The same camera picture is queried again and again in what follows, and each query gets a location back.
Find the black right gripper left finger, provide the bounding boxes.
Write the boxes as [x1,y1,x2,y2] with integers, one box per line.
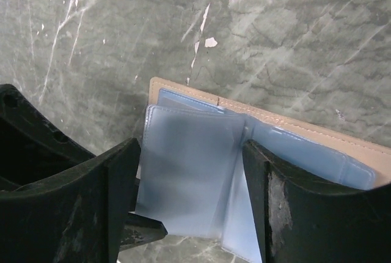
[1,138,141,262]

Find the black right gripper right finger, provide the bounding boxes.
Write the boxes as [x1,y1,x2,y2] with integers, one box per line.
[242,139,390,262]

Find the beige leather card holder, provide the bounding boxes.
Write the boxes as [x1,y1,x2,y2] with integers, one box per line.
[136,77,390,262]

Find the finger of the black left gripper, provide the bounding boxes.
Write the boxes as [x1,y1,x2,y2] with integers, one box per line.
[119,212,168,251]
[1,84,95,190]

